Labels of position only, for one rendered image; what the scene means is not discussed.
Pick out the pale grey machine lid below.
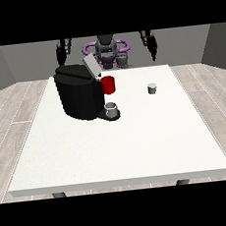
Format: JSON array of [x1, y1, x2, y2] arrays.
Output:
[[82, 52, 102, 81]]

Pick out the dark table leg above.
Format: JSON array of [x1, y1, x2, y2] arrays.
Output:
[[174, 178, 191, 187], [51, 191, 68, 199]]

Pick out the small grey cup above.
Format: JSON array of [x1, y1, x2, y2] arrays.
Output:
[[104, 101, 119, 119]]

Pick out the red pod holder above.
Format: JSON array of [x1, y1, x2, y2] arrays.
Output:
[[100, 75, 117, 96]]

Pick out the black coffee machine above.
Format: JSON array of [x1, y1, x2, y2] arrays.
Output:
[[52, 59, 122, 128]]

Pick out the small grey coffee pod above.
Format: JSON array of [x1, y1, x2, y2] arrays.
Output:
[[146, 82, 158, 95]]

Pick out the grey robot trunk purple rings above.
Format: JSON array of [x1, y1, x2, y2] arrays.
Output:
[[81, 32, 135, 75]]

